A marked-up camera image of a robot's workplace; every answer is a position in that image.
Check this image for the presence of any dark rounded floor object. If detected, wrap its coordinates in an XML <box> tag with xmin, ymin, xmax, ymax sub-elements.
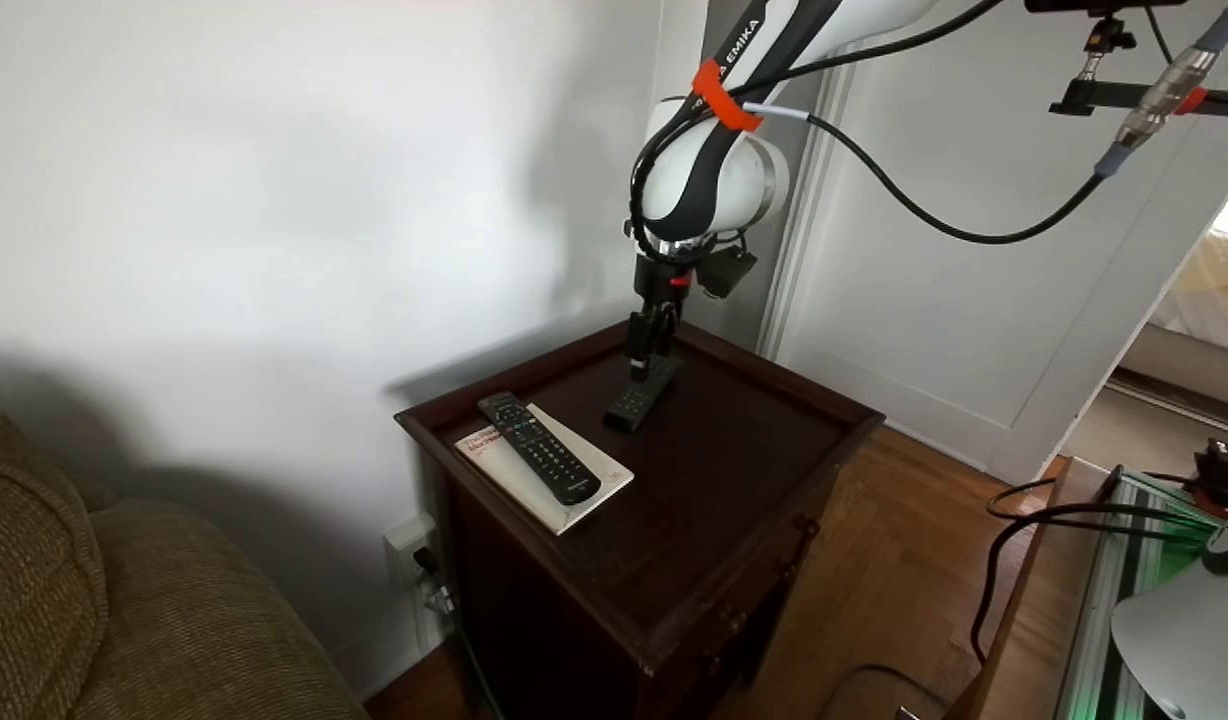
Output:
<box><xmin>818</xmin><ymin>658</ymin><xmax>963</xmax><ymax>720</ymax></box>

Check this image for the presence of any orange cable strap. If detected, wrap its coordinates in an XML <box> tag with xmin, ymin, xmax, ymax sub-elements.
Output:
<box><xmin>687</xmin><ymin>56</ymin><xmax>765</xmax><ymax>134</ymax></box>

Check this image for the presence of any black knob on frame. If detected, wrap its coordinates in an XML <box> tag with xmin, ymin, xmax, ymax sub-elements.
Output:
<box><xmin>1187</xmin><ymin>435</ymin><xmax>1228</xmax><ymax>515</ymax></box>

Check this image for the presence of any white wall outlet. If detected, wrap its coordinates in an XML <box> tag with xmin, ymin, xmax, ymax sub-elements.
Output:
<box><xmin>380</xmin><ymin>510</ymin><xmax>446</xmax><ymax>593</ymax></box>

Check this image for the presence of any black floor cable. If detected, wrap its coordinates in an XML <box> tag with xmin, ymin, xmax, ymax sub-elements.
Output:
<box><xmin>985</xmin><ymin>470</ymin><xmax>1195</xmax><ymax>528</ymax></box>
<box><xmin>967</xmin><ymin>510</ymin><xmax>1207</xmax><ymax>663</ymax></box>

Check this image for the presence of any white paper booklet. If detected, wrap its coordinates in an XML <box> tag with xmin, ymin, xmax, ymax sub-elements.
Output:
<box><xmin>451</xmin><ymin>399</ymin><xmax>642</xmax><ymax>539</ymax></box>

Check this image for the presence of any dark wooden side table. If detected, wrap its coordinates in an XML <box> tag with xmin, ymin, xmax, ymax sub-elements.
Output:
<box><xmin>391</xmin><ymin>317</ymin><xmax>889</xmax><ymax>720</ymax></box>

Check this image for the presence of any thin black camera cable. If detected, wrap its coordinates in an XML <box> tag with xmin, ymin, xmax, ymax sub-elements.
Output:
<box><xmin>1139</xmin><ymin>3</ymin><xmax>1184</xmax><ymax>72</ymax></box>

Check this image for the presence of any olive fabric couch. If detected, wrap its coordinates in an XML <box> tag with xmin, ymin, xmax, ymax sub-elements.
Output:
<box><xmin>0</xmin><ymin>399</ymin><xmax>367</xmax><ymax>720</ymax></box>

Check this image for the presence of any white panel door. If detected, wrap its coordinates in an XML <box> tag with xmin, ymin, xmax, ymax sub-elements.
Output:
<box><xmin>758</xmin><ymin>0</ymin><xmax>1228</xmax><ymax>488</ymax></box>

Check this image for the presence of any black remote control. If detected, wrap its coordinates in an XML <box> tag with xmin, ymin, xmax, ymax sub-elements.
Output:
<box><xmin>472</xmin><ymin>387</ymin><xmax>603</xmax><ymax>508</ymax></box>

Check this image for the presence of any grey remote control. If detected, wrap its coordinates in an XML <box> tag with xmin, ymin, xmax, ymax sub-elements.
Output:
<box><xmin>602</xmin><ymin>355</ymin><xmax>685</xmax><ymax>435</ymax></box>

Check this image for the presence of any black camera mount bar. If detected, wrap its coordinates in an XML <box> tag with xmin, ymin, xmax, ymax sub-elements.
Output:
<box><xmin>1047</xmin><ymin>13</ymin><xmax>1228</xmax><ymax>119</ymax></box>

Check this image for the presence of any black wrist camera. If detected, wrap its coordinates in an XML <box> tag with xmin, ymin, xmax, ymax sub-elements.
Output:
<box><xmin>696</xmin><ymin>234</ymin><xmax>765</xmax><ymax>301</ymax></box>

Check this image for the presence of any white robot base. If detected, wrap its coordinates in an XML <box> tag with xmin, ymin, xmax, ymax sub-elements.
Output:
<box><xmin>1109</xmin><ymin>565</ymin><xmax>1228</xmax><ymax>720</ymax></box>

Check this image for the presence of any aluminium frame rail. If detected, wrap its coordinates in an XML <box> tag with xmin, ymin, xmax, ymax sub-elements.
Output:
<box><xmin>1047</xmin><ymin>465</ymin><xmax>1228</xmax><ymax>720</ymax></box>

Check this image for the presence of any black arm cable with connector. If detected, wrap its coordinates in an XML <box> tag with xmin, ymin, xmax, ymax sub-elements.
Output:
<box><xmin>624</xmin><ymin>0</ymin><xmax>1228</xmax><ymax>253</ymax></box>

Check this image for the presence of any bed with light cover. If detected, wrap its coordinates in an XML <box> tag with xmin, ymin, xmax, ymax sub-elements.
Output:
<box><xmin>1147</xmin><ymin>170</ymin><xmax>1228</xmax><ymax>364</ymax></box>

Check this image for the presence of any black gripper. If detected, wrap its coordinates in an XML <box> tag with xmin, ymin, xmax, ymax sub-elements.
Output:
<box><xmin>619</xmin><ymin>244</ymin><xmax>708</xmax><ymax>379</ymax></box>

